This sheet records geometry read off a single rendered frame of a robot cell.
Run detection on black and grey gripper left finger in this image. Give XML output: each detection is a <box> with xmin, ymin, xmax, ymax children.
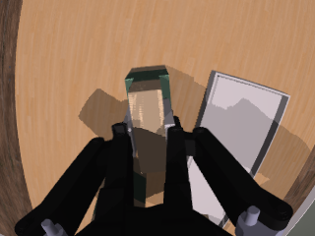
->
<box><xmin>15</xmin><ymin>105</ymin><xmax>137</xmax><ymax>236</ymax></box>

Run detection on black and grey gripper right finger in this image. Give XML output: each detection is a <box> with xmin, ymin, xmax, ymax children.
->
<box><xmin>160</xmin><ymin>98</ymin><xmax>293</xmax><ymax>236</ymax></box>

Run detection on white shallow tray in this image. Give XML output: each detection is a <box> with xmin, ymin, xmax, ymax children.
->
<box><xmin>187</xmin><ymin>70</ymin><xmax>290</xmax><ymax>229</ymax></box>

